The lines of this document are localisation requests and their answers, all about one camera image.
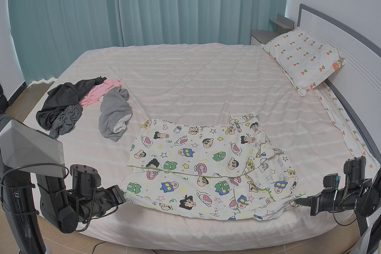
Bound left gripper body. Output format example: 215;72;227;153
104;185;126;207

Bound black garment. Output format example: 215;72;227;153
36;77;107;131

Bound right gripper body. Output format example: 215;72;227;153
310;191;337;216

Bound white printed pyjama top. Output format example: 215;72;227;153
125;112;307;222

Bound grey white bedside table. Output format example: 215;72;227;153
251;13;295;45

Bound white printed pillow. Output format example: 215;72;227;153
261;27;346;96

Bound bed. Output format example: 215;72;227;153
0;4;381;247

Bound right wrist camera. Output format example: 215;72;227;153
323;174;340;192

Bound pink garment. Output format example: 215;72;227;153
78;78;122;107

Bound grey sweater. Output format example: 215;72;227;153
98;87;133;142

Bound dark grey garment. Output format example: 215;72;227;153
49;104;84;139

